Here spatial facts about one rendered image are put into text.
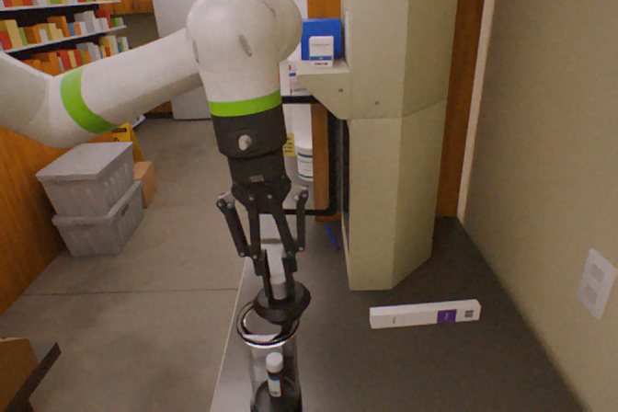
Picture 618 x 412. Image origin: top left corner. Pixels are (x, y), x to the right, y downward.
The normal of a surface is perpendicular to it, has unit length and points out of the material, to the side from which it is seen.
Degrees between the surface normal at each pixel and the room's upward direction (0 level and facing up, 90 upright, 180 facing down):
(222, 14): 59
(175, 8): 90
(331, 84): 90
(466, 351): 0
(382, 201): 90
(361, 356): 0
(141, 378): 0
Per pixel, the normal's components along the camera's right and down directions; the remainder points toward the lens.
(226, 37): 0.07, 0.37
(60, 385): -0.04, -0.90
